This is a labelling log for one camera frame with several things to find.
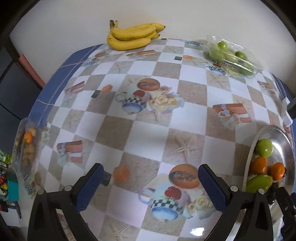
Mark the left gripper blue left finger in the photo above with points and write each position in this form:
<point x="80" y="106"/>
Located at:
<point x="44" y="222"/>

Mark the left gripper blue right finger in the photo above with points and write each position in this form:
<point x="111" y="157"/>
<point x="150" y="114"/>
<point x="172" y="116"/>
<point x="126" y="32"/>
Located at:
<point x="256" y="223"/>

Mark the oval green mango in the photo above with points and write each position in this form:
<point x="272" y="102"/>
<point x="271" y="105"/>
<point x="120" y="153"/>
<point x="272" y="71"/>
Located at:
<point x="259" y="182"/>

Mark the orange with stem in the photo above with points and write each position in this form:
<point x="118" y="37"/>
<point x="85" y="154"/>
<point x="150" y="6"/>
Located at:
<point x="277" y="171"/>

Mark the large orange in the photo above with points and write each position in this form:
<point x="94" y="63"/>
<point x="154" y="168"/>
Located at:
<point x="258" y="166"/>

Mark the round green fruit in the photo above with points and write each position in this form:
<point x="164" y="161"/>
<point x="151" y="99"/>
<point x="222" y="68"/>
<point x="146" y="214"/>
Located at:
<point x="264" y="147"/>

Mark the clear bag of fruits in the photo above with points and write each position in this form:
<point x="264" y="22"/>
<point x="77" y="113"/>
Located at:
<point x="29" y="141"/>

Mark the silver metal bowl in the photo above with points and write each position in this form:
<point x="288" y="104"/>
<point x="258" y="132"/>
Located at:
<point x="282" y="152"/>

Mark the black power adapter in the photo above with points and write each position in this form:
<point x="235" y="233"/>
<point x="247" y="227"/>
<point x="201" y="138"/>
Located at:
<point x="291" y="109"/>

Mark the checkered fruit print tablecloth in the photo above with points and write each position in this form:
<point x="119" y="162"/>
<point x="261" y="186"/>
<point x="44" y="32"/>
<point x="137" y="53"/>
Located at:
<point x="146" y="115"/>

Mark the clear plastic fruit box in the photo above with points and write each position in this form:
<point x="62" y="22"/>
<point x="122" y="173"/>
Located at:
<point x="233" y="58"/>

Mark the yellow banana bunch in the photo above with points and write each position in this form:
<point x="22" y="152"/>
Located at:
<point x="133" y="37"/>

